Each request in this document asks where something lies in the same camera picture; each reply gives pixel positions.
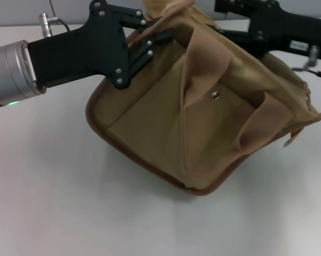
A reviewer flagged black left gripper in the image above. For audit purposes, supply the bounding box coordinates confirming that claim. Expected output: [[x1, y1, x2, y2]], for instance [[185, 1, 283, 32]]
[[27, 0, 175, 90]]

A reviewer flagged khaki canvas food bag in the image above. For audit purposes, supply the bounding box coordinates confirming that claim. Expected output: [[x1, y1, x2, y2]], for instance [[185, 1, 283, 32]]
[[85, 0, 321, 197]]

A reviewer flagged metal gripper cable connector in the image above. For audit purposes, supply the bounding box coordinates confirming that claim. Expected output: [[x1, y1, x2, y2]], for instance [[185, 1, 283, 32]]
[[40, 12, 71, 32], [292, 45, 321, 78]]

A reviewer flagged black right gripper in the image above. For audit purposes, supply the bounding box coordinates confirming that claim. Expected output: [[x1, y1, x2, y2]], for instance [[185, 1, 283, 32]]
[[215, 0, 321, 61]]

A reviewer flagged metal left gripper cable connector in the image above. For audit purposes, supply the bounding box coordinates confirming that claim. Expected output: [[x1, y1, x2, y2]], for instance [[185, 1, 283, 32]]
[[40, 12, 71, 32]]

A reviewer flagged metal right gripper cable connector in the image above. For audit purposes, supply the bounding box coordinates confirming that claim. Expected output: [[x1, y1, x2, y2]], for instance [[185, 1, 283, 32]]
[[292, 45, 321, 78]]

